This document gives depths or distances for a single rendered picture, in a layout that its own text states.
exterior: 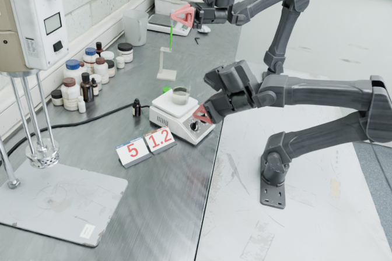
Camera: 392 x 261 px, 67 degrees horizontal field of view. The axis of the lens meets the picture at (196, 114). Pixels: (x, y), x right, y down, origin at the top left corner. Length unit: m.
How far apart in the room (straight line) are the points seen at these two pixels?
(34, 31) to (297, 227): 0.74
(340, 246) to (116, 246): 0.55
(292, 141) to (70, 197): 0.59
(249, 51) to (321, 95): 1.74
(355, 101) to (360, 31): 1.77
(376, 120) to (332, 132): 0.10
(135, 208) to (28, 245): 0.24
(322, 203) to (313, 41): 1.66
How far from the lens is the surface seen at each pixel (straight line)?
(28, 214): 0.84
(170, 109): 0.98
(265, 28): 2.37
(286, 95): 0.73
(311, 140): 0.80
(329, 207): 0.95
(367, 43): 2.53
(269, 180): 0.90
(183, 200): 0.83
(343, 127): 0.78
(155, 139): 0.95
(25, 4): 0.51
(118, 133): 1.02
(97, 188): 0.85
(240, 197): 0.87
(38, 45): 0.53
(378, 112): 0.73
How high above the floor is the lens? 1.56
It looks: 36 degrees down
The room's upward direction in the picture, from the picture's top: 8 degrees clockwise
